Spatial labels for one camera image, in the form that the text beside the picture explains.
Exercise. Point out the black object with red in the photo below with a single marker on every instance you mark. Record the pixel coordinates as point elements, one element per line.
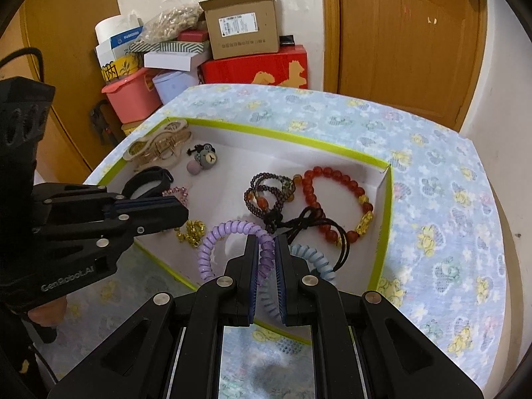
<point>100,122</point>

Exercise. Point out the dark patterned clothing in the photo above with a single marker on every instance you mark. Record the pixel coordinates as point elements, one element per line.
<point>16,361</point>

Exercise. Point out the brown cardboard box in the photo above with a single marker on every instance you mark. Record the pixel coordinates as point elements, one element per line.
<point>245,29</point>

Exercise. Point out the green cardboard tray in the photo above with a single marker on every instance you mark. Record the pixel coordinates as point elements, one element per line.
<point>232,145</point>

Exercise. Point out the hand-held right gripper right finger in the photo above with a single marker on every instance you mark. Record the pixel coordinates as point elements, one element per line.
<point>282,282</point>

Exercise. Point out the large red box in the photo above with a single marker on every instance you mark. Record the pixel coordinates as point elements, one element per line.
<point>249,70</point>

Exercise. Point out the yellow printed tin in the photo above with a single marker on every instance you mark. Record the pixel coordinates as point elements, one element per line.
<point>120,68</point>
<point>132,128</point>

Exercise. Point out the small dark red box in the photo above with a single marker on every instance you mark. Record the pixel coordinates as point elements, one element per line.
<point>193,36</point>

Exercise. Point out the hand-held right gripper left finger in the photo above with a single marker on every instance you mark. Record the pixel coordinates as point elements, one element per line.
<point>250,282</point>

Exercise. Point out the bag of wooden beads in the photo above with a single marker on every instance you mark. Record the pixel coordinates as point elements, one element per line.
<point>172,23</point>

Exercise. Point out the white flat box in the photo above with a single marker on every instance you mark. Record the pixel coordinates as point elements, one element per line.
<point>172,61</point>

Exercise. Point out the green striped box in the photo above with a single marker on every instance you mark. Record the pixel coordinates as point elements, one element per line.
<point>170,47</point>

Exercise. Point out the white and blue carton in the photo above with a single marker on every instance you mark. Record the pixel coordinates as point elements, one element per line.
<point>116,41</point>

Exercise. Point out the black wrist band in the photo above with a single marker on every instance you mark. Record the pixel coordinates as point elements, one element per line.
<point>164,177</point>

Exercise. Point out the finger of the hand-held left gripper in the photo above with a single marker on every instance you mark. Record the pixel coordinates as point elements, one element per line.
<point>83,199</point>
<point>158,222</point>

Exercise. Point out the pink plastic bin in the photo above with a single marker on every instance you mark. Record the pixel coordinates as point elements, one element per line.
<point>133,97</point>

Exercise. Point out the wooden door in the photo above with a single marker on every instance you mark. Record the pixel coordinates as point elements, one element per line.
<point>407,41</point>

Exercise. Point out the light blue cylinder container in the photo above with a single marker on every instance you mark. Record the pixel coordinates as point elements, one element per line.
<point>172,87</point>

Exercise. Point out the person's left hand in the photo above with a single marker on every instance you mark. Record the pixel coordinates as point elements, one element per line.
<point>48,314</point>

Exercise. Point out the beige transparent hair claw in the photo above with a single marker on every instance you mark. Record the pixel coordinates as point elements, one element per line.
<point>141,148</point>

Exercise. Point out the small black box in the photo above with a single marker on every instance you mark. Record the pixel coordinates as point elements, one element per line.
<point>286,40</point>

